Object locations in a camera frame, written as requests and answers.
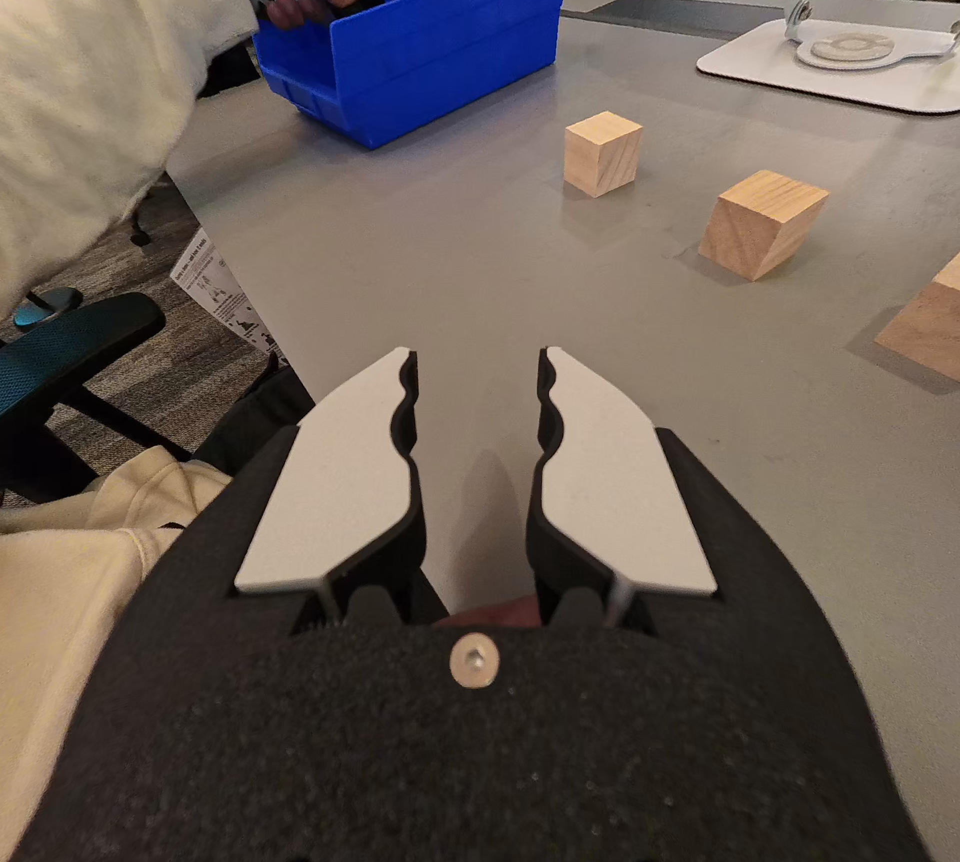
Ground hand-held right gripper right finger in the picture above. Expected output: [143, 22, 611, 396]
[525, 346, 720, 629]

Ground black office chair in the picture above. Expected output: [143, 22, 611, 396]
[0, 288, 196, 503]

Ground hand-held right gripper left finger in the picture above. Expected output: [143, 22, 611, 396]
[234, 346, 429, 621]

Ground dark grey mat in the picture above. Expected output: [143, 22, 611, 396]
[562, 0, 759, 41]

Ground blue plastic bin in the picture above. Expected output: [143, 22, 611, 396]
[252, 0, 573, 150]

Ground person's cream hoodie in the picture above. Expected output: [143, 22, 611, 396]
[0, 445, 234, 862]

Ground person's black pants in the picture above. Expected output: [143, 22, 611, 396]
[195, 367, 316, 476]

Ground printed cardboard box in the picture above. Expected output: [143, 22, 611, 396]
[171, 228, 290, 369]

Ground wooden cube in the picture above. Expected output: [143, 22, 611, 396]
[564, 112, 644, 198]
[875, 254, 960, 383]
[697, 170, 831, 282]

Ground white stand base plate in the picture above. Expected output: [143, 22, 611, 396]
[696, 0, 960, 114]

